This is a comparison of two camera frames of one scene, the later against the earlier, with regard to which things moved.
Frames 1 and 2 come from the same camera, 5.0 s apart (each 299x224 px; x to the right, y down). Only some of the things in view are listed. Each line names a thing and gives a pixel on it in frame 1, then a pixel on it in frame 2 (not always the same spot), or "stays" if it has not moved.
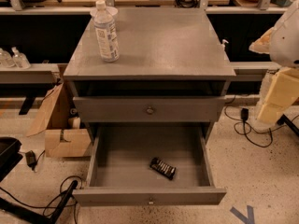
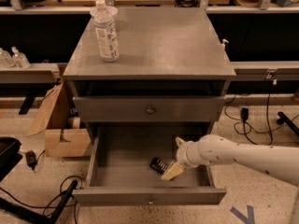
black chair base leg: (285, 119) stays
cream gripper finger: (263, 44) → (188, 153)
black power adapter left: (31, 159) stays
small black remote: (162, 168) stays
